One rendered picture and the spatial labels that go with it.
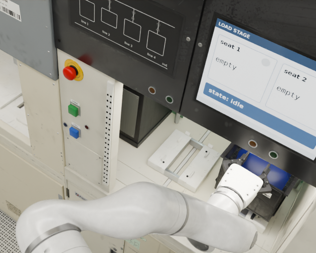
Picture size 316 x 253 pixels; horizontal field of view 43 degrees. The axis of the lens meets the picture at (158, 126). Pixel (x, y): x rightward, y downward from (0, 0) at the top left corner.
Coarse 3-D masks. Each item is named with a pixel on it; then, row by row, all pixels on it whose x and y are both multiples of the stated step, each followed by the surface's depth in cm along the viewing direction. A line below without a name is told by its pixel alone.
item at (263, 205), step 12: (228, 156) 131; (216, 180) 137; (288, 180) 130; (276, 192) 121; (288, 192) 120; (252, 204) 132; (264, 204) 128; (276, 204) 125; (252, 216) 137; (264, 216) 132
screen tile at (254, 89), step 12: (216, 48) 80; (228, 48) 78; (240, 48) 77; (240, 60) 78; (252, 60) 77; (276, 60) 74; (216, 72) 83; (228, 72) 82; (264, 72) 77; (228, 84) 83; (240, 84) 82; (252, 84) 80; (264, 84) 79; (252, 96) 82
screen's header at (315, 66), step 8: (216, 24) 77; (224, 24) 76; (232, 32) 76; (240, 32) 75; (248, 32) 74; (248, 40) 75; (256, 40) 74; (264, 40) 73; (272, 48) 73; (280, 48) 72; (288, 56) 72; (296, 56) 71; (304, 56) 71; (304, 64) 71; (312, 64) 71
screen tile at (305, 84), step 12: (288, 72) 74; (300, 72) 73; (276, 84) 77; (288, 84) 76; (300, 84) 74; (312, 84) 73; (276, 96) 79; (312, 96) 74; (276, 108) 80; (288, 108) 79; (300, 108) 77; (300, 120) 79; (312, 120) 77
